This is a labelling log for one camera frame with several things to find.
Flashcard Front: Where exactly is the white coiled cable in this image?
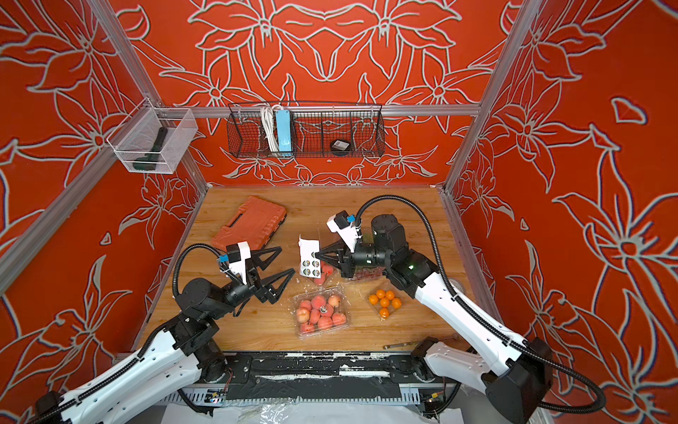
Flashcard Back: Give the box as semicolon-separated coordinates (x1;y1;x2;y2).
260;105;279;155

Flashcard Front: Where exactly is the clear acrylic wall bin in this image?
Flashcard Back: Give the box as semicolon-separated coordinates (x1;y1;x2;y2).
106;98;198;175

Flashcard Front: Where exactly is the small peach clamshell box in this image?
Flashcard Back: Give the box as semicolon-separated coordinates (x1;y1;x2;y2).
314;263;335;286

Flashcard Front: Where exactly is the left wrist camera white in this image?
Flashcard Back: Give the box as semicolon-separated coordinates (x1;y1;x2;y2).
217;241;252;285

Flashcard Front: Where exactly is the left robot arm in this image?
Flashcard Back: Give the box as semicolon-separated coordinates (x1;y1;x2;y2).
32;242;295;423

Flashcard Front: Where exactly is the black wire wall basket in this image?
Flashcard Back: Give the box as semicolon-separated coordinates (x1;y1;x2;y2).
226;102;386;159

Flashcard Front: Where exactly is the clear tape roll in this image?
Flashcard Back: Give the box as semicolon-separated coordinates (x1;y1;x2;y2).
448;277;466;294

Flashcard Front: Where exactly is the small black device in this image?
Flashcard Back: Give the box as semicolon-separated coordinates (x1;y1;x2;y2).
330;140;352;157

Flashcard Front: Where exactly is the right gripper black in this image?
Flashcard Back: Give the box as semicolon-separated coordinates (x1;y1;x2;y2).
320;238;398;279

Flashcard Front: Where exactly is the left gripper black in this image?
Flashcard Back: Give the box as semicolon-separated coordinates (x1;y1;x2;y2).
208;246;294;323

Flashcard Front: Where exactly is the large peach clamshell box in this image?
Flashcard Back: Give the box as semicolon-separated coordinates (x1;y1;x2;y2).
291;286;351;338

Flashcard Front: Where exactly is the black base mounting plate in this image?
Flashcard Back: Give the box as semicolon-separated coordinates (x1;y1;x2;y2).
184;352;457;406

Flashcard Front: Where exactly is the orange plastic tool case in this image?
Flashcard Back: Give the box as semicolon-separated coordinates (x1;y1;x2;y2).
211;196;287;251

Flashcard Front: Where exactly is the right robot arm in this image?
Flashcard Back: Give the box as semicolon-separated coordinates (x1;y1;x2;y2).
300;194;607;423

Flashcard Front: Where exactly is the light blue box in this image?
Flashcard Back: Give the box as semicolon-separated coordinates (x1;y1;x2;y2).
275;110;292;154

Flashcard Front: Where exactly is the grape clamshell box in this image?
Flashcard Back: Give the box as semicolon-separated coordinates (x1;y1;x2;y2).
350;267;384;282

